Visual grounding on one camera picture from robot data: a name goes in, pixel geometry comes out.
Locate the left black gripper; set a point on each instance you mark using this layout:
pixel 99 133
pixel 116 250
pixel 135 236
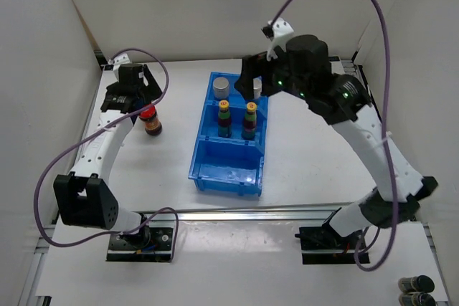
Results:
pixel 151 91

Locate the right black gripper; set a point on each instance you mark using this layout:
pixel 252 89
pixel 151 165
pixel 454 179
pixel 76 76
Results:
pixel 252 67

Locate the blue-label shaker can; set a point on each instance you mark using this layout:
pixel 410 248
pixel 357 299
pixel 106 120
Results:
pixel 256 88
pixel 221 88

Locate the yellow-cap sauce bottle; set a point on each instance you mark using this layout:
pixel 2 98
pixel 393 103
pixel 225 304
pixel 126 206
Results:
pixel 224 119
pixel 249 122

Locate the red-lid sauce jar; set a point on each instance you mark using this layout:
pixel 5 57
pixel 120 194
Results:
pixel 152 124

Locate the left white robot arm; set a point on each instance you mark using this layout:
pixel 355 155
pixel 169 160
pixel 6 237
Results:
pixel 83 195

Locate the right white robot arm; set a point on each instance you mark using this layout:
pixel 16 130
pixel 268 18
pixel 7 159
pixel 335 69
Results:
pixel 348 109

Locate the blue three-compartment plastic bin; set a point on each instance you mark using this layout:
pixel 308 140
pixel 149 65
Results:
pixel 229 164

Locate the upper dark corner bottle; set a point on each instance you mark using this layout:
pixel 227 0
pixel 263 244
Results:
pixel 420 283

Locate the dark corner bottle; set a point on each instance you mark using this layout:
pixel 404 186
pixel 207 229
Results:
pixel 417 299
pixel 420 283

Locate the lower dark corner bottle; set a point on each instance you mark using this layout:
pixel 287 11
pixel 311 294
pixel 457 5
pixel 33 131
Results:
pixel 417 299

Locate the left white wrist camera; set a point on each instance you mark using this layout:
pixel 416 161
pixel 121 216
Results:
pixel 119 60

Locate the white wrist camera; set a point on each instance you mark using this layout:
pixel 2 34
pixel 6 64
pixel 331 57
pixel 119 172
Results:
pixel 279 32
pixel 119 60

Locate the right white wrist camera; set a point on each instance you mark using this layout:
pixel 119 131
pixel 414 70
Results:
pixel 279 32

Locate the aluminium frame rail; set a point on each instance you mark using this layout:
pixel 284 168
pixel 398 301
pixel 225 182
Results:
pixel 308 166

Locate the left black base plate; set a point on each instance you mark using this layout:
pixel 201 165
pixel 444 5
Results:
pixel 153 244

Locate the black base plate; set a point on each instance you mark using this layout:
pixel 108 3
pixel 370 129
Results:
pixel 153 244
pixel 321 248

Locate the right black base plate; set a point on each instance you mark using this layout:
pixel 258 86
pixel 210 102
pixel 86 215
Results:
pixel 321 248

